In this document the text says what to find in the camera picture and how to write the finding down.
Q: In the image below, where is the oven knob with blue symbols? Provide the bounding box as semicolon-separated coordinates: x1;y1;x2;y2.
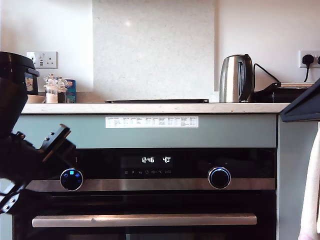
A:
59;167;85;192

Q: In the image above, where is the black built-in oven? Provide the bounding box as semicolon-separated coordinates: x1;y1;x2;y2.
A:
13;147;278;240

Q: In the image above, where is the black mains plug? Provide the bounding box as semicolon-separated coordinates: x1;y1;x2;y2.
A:
301;54;320;67

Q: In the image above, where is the clear pepper grinder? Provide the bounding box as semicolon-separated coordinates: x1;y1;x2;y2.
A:
55;75;68;104

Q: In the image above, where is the white ceramic bowl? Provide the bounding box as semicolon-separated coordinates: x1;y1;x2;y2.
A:
25;94;47;104

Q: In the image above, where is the blue salt box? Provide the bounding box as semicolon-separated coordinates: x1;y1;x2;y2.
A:
64;79;77;104

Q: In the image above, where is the pale green cabinet door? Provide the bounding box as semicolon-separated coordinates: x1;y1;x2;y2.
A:
0;177;15;240
276;117;320;240

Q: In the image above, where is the steel electric kettle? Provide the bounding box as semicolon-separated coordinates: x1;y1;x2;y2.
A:
218;53;254;104

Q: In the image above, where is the white hanging towel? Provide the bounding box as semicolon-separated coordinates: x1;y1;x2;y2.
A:
298;121;320;240

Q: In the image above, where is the pale green filler panel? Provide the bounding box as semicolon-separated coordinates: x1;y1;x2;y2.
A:
12;114;278;149

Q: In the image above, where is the white printed label sticker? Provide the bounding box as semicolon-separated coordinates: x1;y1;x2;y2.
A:
104;115;200;129

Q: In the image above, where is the black rice cooker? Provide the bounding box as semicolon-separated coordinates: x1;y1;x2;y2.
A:
0;51;41;97

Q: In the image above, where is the black glass hob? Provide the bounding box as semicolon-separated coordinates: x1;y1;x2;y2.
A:
104;98;210;104

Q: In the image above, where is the speckled stone splashback panel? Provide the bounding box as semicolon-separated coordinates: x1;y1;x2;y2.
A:
92;0;216;104

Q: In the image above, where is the white double wall socket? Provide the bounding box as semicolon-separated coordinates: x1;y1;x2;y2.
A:
299;49;320;69
25;50;59;70

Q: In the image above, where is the black kettle cable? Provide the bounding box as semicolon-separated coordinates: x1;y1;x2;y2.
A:
252;62;281;94

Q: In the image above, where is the steel oven door handle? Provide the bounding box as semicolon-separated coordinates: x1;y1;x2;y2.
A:
31;212;258;229

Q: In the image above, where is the oven knob with blue ring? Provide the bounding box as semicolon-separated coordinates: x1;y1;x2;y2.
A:
207;165;232;190

